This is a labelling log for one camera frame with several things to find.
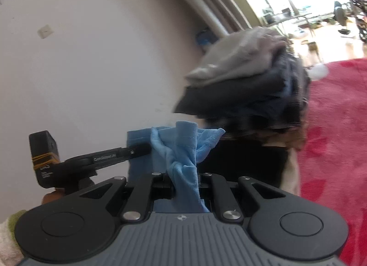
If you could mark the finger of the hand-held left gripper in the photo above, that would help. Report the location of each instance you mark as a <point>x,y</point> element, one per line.
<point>140,151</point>

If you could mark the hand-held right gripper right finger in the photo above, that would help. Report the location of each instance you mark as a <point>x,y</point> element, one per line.
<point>205,185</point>

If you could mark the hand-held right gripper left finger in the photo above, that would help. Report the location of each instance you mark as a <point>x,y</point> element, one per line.
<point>165,188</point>

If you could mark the light blue garment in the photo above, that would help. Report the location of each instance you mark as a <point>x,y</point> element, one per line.
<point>183,154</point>

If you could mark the stack of folded clothes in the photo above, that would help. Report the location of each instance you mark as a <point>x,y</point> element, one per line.
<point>243,88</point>

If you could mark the person's left hand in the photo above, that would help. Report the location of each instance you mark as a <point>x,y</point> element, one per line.
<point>53,196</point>

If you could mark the black cloth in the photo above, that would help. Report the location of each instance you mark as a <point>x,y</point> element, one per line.
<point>243,165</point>

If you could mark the beige cloth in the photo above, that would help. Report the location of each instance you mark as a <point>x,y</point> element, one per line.
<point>291,174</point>

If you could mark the small blue object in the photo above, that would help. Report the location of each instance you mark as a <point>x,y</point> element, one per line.
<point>205,38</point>

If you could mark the pink printed blanket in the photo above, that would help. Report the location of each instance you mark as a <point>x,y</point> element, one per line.
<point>338,140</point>

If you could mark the white round object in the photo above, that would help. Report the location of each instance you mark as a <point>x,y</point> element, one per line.
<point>318,71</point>

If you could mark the background folding table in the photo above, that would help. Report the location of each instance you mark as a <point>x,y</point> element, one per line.
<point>286,16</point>

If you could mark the wall socket plate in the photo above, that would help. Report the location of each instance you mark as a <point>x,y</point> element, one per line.
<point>46,31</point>

